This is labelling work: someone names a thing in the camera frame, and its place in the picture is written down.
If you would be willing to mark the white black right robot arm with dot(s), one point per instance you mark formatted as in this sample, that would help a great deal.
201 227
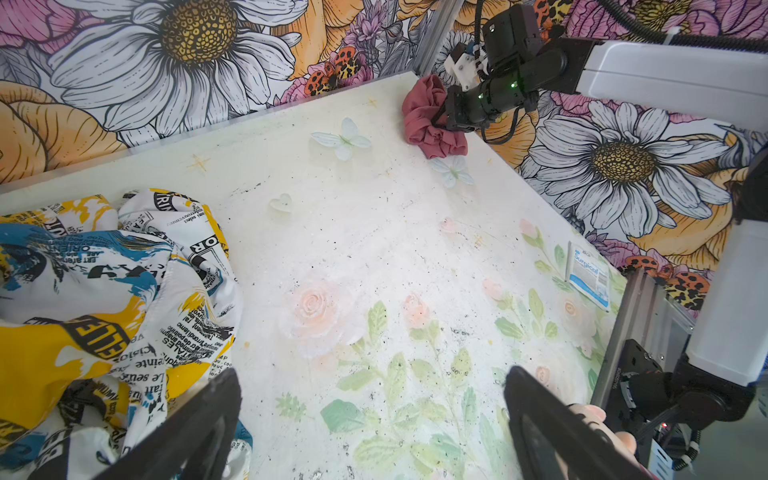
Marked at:
671 145

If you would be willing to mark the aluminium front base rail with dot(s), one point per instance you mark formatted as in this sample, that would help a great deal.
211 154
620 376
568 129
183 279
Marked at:
650 333

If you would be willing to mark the white blue paper sachet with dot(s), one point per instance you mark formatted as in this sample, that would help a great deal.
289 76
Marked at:
589 276

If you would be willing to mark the aluminium right rear corner post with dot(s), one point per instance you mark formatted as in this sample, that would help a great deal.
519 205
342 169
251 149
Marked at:
434 36

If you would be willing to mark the cartoon boy plush doll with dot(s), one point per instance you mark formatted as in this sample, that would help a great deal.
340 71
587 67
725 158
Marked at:
594 417

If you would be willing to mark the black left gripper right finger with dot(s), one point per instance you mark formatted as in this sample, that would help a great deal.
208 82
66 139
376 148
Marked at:
551 442

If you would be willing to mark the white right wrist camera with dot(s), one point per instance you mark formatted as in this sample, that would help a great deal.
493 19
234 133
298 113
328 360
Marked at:
462 68

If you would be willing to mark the newspaper print yellow white cloth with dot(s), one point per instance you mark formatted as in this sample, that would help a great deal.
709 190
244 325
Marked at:
111 319

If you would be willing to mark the maroon red cloth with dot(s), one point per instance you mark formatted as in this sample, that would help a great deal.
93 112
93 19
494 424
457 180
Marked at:
419 107

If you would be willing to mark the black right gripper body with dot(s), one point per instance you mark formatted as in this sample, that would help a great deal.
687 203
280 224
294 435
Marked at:
512 65

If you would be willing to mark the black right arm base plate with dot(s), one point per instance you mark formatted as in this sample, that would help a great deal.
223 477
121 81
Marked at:
639 398

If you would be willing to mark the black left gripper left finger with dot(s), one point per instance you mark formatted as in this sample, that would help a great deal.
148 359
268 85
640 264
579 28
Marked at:
194 443

